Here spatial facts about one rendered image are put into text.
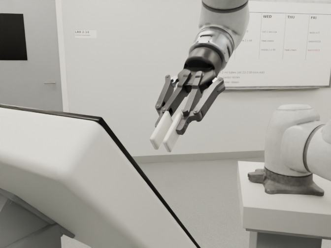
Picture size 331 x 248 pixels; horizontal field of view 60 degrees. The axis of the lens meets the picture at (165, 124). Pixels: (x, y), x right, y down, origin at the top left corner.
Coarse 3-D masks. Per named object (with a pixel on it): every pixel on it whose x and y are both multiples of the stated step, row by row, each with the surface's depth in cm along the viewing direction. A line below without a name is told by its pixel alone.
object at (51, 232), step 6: (42, 228) 38; (48, 228) 38; (54, 228) 39; (30, 234) 37; (36, 234) 37; (42, 234) 38; (48, 234) 38; (54, 234) 39; (60, 234) 40; (18, 240) 36; (24, 240) 36; (30, 240) 36; (36, 240) 37; (42, 240) 38; (48, 240) 38; (54, 240) 39; (60, 240) 40; (12, 246) 34; (18, 246) 35; (24, 246) 35; (30, 246) 36; (36, 246) 37; (42, 246) 38; (48, 246) 38; (54, 246) 39; (60, 246) 40
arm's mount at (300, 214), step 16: (240, 176) 105; (240, 192) 97; (256, 192) 92; (240, 208) 94; (256, 208) 83; (272, 208) 83; (288, 208) 83; (304, 208) 83; (320, 208) 83; (256, 224) 84; (272, 224) 83; (288, 224) 82; (304, 224) 81; (320, 224) 80
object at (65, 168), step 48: (0, 144) 21; (48, 144) 19; (96, 144) 19; (0, 192) 35; (48, 192) 22; (96, 192) 20; (144, 192) 24; (0, 240) 34; (96, 240) 35; (144, 240) 25; (192, 240) 34
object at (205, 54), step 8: (200, 48) 59; (192, 56) 59; (200, 56) 58; (208, 56) 58; (216, 56) 59; (184, 64) 61; (192, 64) 60; (200, 64) 59; (208, 64) 58; (216, 64) 58; (184, 72) 60; (192, 72) 59; (208, 72) 58; (216, 72) 59; (192, 80) 58; (208, 80) 57; (200, 88) 57
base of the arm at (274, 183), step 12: (264, 168) 99; (252, 180) 99; (264, 180) 97; (276, 180) 93; (288, 180) 91; (300, 180) 91; (312, 180) 94; (276, 192) 91; (288, 192) 91; (300, 192) 91; (312, 192) 90
